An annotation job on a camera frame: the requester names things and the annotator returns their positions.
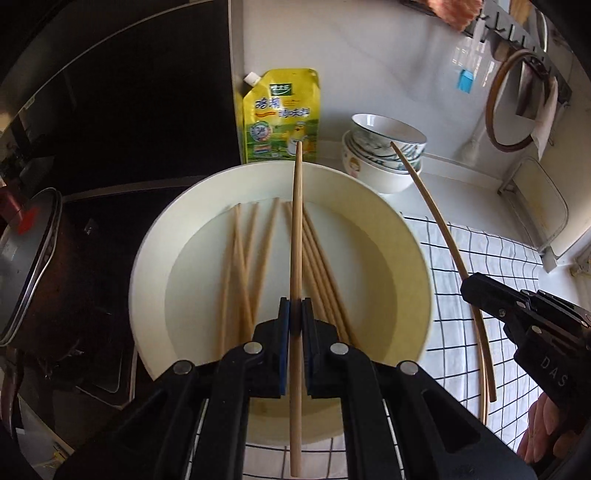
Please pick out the pink scrubber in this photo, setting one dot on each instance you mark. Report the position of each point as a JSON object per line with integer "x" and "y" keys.
{"x": 455, "y": 11}

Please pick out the grey metal pot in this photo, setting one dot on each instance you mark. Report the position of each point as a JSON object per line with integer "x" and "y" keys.
{"x": 27, "y": 258}

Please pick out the person's right hand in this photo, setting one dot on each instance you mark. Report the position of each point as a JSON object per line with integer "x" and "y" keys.
{"x": 540, "y": 429}

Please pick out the dark hook rail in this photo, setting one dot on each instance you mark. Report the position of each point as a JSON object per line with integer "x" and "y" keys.
{"x": 517, "y": 39}

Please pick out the large white bowl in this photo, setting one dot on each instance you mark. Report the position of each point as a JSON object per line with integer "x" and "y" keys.
{"x": 383, "y": 182}

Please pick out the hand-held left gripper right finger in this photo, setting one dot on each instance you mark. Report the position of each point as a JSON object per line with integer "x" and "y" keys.
{"x": 308, "y": 346}

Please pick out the black gas stove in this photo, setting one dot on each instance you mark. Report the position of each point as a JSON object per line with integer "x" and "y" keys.
{"x": 138, "y": 115}

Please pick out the cream round basin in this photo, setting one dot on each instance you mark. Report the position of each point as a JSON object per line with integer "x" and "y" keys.
{"x": 369, "y": 258}

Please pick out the white hanging rag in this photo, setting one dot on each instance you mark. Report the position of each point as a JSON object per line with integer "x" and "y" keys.
{"x": 545, "y": 124}

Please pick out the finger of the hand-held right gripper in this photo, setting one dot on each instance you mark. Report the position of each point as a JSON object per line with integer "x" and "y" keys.
{"x": 494, "y": 295}
{"x": 558, "y": 311}

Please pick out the round brown-rimmed sieve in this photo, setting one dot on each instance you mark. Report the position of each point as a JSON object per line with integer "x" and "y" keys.
{"x": 489, "y": 108}

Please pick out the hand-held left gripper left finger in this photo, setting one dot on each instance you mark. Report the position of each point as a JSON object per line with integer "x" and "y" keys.
{"x": 284, "y": 346}

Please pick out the blue wall tag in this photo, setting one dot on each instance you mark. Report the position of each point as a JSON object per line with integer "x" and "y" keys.
{"x": 465, "y": 82}

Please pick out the single bamboo chopstick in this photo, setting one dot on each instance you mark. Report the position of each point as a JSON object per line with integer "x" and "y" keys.
{"x": 483, "y": 392}
{"x": 298, "y": 230}
{"x": 438, "y": 221}

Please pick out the floral patterned bowl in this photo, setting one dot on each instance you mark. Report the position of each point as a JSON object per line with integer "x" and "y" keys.
{"x": 378, "y": 160}
{"x": 388, "y": 127}

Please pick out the bundle of wooden chopsticks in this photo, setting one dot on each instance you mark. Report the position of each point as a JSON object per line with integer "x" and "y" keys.
{"x": 318, "y": 277}

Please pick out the yellow seasoning pouch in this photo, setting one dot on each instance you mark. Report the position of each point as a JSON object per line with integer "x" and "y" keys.
{"x": 277, "y": 120}

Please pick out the white black-checked cloth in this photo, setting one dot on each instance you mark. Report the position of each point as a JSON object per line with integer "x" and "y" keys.
{"x": 443, "y": 323}

